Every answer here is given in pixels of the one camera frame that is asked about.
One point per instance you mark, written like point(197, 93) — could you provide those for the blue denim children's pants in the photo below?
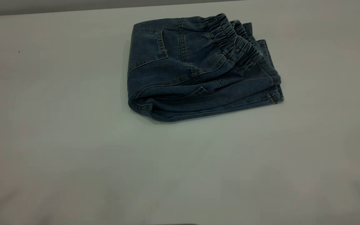
point(183, 78)

